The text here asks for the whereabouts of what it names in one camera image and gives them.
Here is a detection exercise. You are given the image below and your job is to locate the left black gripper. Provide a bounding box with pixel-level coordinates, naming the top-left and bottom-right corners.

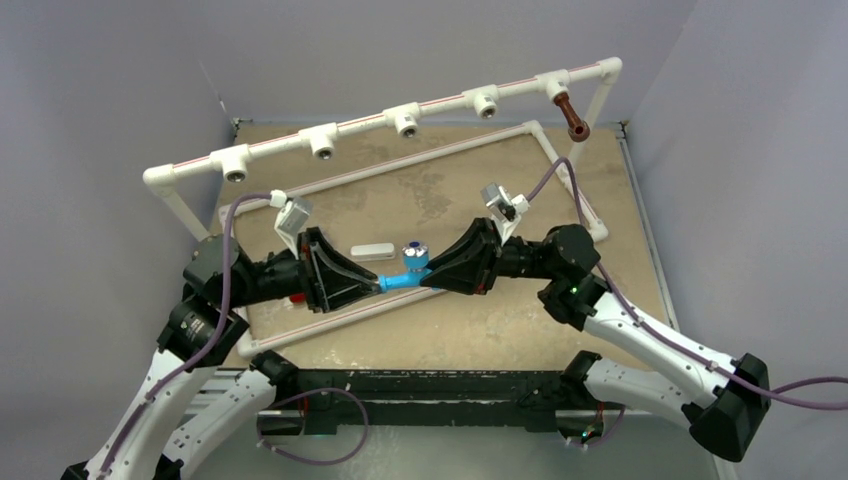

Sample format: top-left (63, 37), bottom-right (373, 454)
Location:
top-left (227, 224), bottom-right (381, 309)

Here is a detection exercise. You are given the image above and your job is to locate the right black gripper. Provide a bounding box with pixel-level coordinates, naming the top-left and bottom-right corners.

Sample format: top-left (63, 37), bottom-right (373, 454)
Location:
top-left (419, 218), bottom-right (560, 297)

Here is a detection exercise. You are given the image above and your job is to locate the blue faucet with chrome knob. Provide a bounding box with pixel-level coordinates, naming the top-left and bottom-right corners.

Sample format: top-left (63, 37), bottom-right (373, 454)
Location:
top-left (378, 241), bottom-right (430, 293)

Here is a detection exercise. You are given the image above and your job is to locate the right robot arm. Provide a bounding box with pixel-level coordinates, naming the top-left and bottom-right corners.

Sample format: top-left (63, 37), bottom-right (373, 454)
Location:
top-left (420, 218), bottom-right (771, 462)

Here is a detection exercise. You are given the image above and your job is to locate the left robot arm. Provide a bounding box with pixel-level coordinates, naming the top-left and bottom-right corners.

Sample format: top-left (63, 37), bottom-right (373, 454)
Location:
top-left (62, 228), bottom-right (383, 479)

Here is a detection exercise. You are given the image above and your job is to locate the white rectangular plastic piece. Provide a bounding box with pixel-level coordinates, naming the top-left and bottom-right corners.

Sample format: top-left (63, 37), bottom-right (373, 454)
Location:
top-left (350, 243), bottom-right (396, 262)

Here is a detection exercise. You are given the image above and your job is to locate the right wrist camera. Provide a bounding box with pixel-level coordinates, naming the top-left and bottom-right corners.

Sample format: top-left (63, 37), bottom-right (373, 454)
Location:
top-left (481, 183), bottom-right (530, 245)

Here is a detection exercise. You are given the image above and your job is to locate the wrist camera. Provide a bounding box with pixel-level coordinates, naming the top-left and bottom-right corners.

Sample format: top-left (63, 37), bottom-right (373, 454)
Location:
top-left (481, 183), bottom-right (530, 245)
top-left (269, 190), bottom-right (313, 259)

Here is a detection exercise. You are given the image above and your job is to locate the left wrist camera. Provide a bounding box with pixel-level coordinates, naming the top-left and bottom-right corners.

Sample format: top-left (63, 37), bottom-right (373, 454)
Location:
top-left (269, 190), bottom-right (313, 259)

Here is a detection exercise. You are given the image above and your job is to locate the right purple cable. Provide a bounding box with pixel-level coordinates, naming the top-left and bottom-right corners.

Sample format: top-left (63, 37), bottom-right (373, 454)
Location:
top-left (526, 156), bottom-right (848, 403)

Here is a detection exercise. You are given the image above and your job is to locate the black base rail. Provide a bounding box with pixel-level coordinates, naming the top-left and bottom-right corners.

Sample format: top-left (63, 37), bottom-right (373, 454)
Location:
top-left (258, 366), bottom-right (621, 437)

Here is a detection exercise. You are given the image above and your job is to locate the white PVC pipe frame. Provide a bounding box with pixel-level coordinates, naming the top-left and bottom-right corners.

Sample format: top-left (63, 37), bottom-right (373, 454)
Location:
top-left (142, 56), bottom-right (625, 360)

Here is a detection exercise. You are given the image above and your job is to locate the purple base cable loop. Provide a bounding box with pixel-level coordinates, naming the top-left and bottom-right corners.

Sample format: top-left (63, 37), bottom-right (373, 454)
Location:
top-left (255, 386), bottom-right (370, 466)

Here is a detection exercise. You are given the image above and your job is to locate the brown faucet on frame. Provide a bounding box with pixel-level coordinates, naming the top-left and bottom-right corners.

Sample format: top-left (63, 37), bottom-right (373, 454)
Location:
top-left (552, 91), bottom-right (591, 143)

